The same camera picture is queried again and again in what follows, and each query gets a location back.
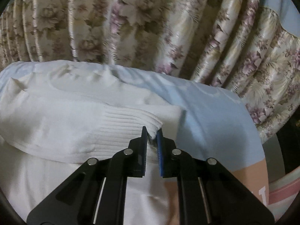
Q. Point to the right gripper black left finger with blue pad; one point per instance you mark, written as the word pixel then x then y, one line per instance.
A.
pixel 95 193

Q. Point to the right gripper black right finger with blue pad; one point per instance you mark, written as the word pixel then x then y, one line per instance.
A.
pixel 207 192

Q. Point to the floral and blue curtain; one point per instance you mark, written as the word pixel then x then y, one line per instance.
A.
pixel 250 47

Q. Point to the pink striped bedsheet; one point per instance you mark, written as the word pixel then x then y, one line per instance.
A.
pixel 282 193

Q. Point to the orange and blue lettered blanket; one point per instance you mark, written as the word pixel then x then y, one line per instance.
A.
pixel 214 123

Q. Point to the white knit sweater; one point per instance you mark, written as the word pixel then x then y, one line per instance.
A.
pixel 56 116

